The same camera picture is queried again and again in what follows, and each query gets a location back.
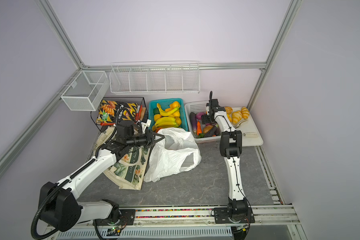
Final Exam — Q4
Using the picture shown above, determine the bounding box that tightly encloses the yellow banana bunch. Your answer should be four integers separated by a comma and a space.
152, 117, 180, 130

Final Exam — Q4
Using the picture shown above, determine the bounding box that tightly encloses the orange carrot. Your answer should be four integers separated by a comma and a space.
197, 122, 203, 136

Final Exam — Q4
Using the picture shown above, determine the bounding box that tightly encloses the cream canvas tote bag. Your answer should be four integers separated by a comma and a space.
94, 125, 152, 191

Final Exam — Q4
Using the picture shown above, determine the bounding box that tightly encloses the croissant right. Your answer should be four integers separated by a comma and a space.
241, 107, 250, 120

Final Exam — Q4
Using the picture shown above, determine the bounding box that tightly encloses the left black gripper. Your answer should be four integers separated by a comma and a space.
126, 129, 165, 149

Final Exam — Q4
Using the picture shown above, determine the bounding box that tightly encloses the teal plastic fruit basket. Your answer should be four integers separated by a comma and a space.
148, 98, 189, 131

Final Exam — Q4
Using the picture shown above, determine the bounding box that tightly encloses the white plastic vegetable basket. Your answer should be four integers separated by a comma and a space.
185, 101, 221, 144

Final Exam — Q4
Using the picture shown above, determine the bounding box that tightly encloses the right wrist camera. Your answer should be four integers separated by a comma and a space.
206, 103, 215, 116

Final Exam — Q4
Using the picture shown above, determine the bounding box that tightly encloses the white plastic grocery bag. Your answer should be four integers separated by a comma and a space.
144, 128, 202, 183

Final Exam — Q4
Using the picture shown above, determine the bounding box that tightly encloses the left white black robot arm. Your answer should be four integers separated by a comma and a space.
31, 107, 165, 240

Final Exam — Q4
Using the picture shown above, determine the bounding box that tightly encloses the white tray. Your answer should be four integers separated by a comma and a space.
233, 111, 264, 147

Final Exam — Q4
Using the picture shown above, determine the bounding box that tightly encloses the dark purple eggplant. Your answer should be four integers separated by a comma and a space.
189, 112, 197, 134

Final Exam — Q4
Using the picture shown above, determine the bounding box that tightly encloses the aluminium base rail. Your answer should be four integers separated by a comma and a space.
49, 205, 307, 240

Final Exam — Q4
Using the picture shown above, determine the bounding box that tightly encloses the white wire wall rack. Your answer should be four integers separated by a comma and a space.
109, 61, 201, 94

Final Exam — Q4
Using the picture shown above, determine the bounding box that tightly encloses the black wire wooden shelf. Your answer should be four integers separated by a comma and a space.
90, 97, 148, 132

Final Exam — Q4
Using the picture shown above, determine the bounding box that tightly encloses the purple red onion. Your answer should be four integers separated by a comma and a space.
196, 112, 206, 120

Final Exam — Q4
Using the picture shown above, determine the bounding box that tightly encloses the single yellow banana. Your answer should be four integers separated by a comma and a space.
157, 104, 180, 117

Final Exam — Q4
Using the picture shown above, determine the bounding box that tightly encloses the black yellow chips bag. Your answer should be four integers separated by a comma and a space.
96, 99, 140, 126

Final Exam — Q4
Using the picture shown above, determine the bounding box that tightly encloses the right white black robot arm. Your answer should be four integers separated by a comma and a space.
202, 92, 253, 225

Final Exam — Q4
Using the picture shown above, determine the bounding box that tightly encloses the croissant middle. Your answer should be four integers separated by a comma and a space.
232, 111, 243, 125

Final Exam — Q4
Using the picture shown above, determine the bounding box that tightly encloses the brown potato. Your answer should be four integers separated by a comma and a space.
203, 125, 214, 134

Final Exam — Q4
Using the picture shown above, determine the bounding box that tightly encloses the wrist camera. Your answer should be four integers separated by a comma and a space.
141, 119, 152, 128
206, 103, 215, 116

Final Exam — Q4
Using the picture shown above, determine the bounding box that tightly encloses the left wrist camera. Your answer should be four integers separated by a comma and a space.
141, 119, 152, 128

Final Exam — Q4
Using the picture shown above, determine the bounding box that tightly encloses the white mesh wall basket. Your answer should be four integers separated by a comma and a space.
61, 70, 110, 112

